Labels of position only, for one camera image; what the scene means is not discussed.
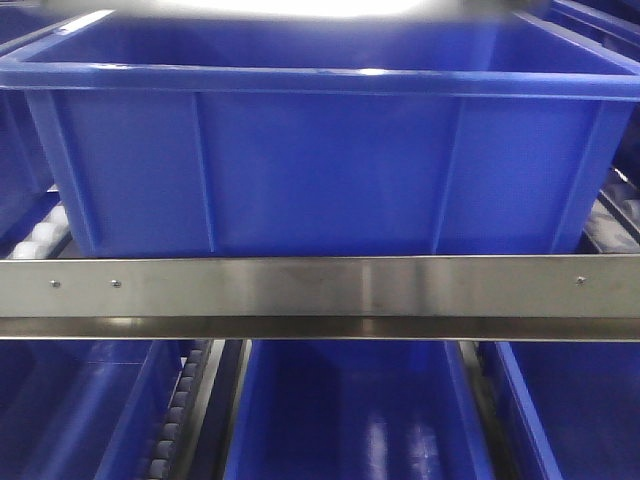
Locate large blue plastic box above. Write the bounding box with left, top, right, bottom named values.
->
left=1, top=13, right=639, bottom=258

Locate blue bin lower centre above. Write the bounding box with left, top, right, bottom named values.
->
left=224, top=340, right=494, bottom=479

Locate blue bin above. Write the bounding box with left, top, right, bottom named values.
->
left=224, top=340, right=494, bottom=479
left=539, top=1, right=639, bottom=61
left=0, top=0, right=66, bottom=236
left=1, top=340, right=182, bottom=479
left=479, top=342, right=639, bottom=479

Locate lower steel rack bar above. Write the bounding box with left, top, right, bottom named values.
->
left=1, top=254, right=639, bottom=342

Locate lower grey roller track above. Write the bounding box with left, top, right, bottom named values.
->
left=142, top=340, right=213, bottom=479

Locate white roller track middle left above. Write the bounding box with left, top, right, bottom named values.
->
left=8, top=203, right=70, bottom=260

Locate roller track middle right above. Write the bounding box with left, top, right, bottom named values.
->
left=578, top=168, right=639, bottom=255

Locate blue bin middle left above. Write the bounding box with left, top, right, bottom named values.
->
left=0, top=0, right=66, bottom=236

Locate blue bin lower left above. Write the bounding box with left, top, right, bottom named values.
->
left=1, top=340, right=182, bottom=479

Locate blue bin lower right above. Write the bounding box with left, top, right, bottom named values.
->
left=479, top=342, right=639, bottom=479

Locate blue bin far right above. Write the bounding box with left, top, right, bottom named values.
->
left=539, top=1, right=639, bottom=61

